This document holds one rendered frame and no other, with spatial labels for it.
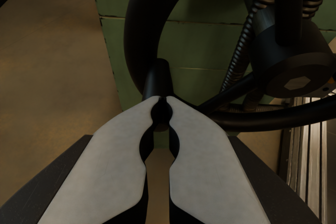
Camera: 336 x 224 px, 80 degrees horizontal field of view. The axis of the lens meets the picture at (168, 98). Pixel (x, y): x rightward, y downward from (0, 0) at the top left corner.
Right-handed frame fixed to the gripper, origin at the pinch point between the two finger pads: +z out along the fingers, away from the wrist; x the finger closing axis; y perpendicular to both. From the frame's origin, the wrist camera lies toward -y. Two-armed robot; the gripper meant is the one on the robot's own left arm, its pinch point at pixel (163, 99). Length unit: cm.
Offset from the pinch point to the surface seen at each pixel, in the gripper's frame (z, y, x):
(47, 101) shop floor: 78, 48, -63
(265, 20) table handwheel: 10.3, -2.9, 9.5
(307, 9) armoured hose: 11.8, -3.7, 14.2
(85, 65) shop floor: 101, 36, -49
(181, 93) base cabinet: 37.4, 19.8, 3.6
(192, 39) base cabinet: 28.9, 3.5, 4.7
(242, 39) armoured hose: 14.1, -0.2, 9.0
